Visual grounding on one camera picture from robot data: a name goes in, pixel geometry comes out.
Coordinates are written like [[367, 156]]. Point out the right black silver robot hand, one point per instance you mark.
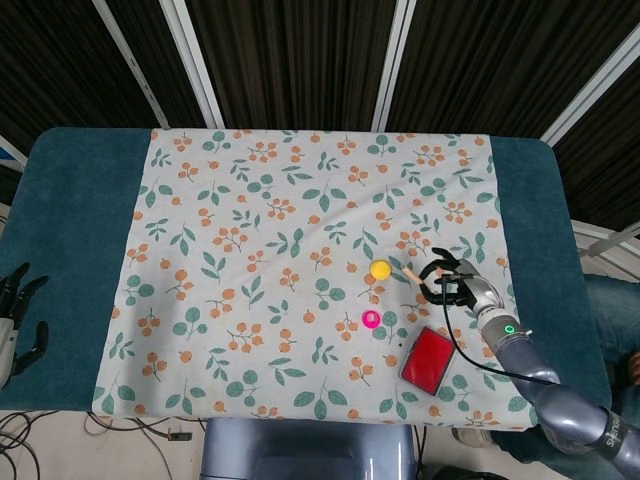
[[477, 290]]

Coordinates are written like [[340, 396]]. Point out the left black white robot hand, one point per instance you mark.
[[9, 345]]

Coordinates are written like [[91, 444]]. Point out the wooden stick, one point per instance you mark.
[[411, 274]]

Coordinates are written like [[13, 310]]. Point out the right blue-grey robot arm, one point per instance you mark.
[[525, 360]]

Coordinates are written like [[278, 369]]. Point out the red ink pad case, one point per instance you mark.
[[427, 360]]

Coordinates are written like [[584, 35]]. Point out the yellow dome toy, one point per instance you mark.
[[380, 270]]

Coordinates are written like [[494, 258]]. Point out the blue jeans leg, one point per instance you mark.
[[612, 310]]

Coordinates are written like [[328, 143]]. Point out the teal table cover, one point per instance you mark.
[[75, 225]]

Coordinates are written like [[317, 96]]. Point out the floral printed tablecloth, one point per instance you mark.
[[260, 280]]

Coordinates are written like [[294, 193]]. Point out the blue-grey robot torso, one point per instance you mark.
[[310, 450]]

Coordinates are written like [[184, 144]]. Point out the white metal rail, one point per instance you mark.
[[607, 240]]

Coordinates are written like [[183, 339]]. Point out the white double frame post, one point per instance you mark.
[[192, 65]]

